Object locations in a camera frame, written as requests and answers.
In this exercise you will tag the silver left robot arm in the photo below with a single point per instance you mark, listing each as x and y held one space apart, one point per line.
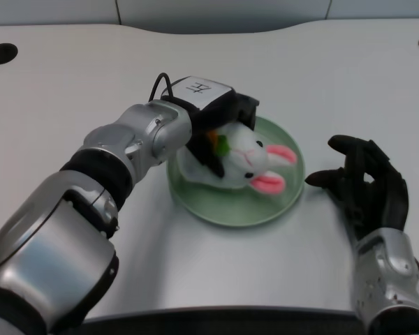
90 209

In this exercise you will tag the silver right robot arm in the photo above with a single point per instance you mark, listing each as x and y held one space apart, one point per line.
391 282

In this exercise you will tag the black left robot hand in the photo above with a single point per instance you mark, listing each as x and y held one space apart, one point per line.
216 104

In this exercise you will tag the green round plate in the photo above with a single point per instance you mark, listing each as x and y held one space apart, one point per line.
241 202

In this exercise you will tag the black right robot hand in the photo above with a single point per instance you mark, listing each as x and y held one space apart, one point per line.
366 188

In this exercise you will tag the white rabbit plush doll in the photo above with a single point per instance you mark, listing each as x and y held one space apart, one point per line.
251 160

